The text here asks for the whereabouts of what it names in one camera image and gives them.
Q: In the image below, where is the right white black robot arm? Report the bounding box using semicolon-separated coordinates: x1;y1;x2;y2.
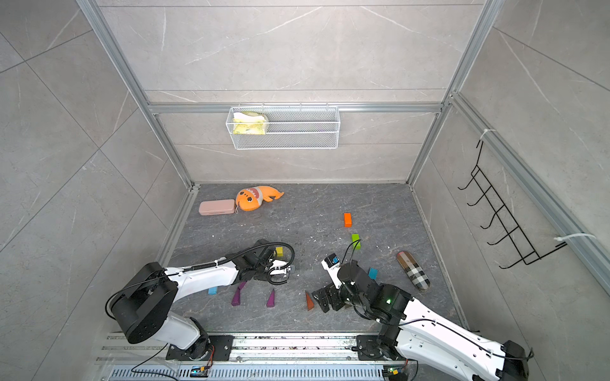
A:
312;254;534;380

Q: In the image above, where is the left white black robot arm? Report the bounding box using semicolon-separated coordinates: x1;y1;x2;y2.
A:
104;240;295;360

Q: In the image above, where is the reddish brown wedge block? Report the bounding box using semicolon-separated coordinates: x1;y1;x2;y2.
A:
305;291;315;311

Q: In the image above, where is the small teal block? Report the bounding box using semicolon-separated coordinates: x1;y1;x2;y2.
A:
368;268;378;280

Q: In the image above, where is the orange fish plush toy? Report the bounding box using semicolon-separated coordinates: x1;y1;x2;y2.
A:
235;186;284;211

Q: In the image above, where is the pink rectangular case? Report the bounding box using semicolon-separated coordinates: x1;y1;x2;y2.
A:
199;199;236;216

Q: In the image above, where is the orange rectangular block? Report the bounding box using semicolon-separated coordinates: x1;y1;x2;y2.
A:
343;213;353;228

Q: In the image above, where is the plaid brown cylinder case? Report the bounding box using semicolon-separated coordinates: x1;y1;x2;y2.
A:
396;251;430;291

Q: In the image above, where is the yellow white cloth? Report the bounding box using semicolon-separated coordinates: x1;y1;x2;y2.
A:
232;111;268;135

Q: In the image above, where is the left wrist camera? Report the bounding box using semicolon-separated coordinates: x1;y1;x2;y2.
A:
268;264;294;285

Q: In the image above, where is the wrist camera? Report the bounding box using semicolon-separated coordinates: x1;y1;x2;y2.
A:
268;264;294;285
321;253;342;290

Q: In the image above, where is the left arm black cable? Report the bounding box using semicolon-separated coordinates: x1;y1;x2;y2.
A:
105;241;296;320

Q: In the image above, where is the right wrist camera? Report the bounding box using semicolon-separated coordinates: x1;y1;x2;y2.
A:
321;253;342;290

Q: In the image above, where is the white wire wall basket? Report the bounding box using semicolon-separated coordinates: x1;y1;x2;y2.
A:
226;105;341;150

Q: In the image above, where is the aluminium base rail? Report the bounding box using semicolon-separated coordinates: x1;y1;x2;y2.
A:
94;332;494;381

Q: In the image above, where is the black wire hook rack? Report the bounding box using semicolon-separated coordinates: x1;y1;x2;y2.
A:
458;141;567;270

